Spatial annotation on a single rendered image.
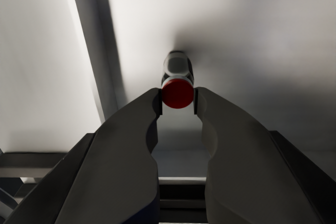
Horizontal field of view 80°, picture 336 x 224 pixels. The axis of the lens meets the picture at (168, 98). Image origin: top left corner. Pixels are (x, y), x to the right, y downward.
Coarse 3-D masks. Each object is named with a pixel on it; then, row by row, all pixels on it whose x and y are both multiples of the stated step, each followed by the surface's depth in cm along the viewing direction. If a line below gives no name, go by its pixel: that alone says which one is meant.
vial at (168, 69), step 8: (168, 56) 15; (176, 56) 15; (184, 56) 15; (168, 64) 14; (176, 64) 13; (184, 64) 14; (168, 72) 13; (176, 72) 13; (184, 72) 13; (192, 80) 13
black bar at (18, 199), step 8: (24, 184) 26; (32, 184) 26; (16, 192) 25; (24, 192) 25; (160, 192) 24; (168, 192) 24; (176, 192) 24; (184, 192) 24; (192, 192) 24; (200, 192) 24; (16, 200) 25; (160, 200) 24; (168, 200) 24; (176, 200) 24; (184, 200) 23; (192, 200) 23; (200, 200) 23
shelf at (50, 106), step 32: (0, 0) 14; (32, 0) 14; (64, 0) 14; (0, 32) 16; (32, 32) 15; (64, 32) 15; (0, 64) 17; (32, 64) 17; (64, 64) 17; (0, 96) 19; (32, 96) 19; (64, 96) 19; (0, 128) 21; (32, 128) 21; (64, 128) 21; (96, 128) 21
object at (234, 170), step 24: (216, 96) 10; (216, 120) 8; (240, 120) 8; (216, 144) 7; (240, 144) 7; (264, 144) 7; (216, 168) 6; (240, 168) 6; (264, 168) 6; (288, 168) 6; (216, 192) 6; (240, 192) 6; (264, 192) 6; (288, 192) 6; (216, 216) 6; (240, 216) 5; (264, 216) 5; (288, 216) 5; (312, 216) 5
